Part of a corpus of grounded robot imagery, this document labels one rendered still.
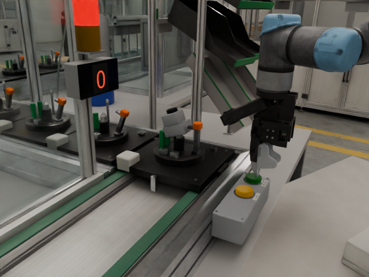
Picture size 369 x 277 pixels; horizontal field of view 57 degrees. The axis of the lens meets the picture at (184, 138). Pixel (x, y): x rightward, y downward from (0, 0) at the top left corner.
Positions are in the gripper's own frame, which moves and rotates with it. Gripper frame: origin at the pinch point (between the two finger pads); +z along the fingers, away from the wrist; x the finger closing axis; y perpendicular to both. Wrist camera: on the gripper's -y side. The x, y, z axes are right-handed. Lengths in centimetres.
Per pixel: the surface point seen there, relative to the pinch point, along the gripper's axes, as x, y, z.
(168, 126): -0.7, -23.5, -7.2
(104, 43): 60, -95, -19
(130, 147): -0.6, -36.2, 1.7
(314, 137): 314, -14, 98
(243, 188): -7.2, -0.3, 1.6
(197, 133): 0.8, -15.7, -6.2
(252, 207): -11.5, 3.4, 2.9
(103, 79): -16.7, -30.6, -21.2
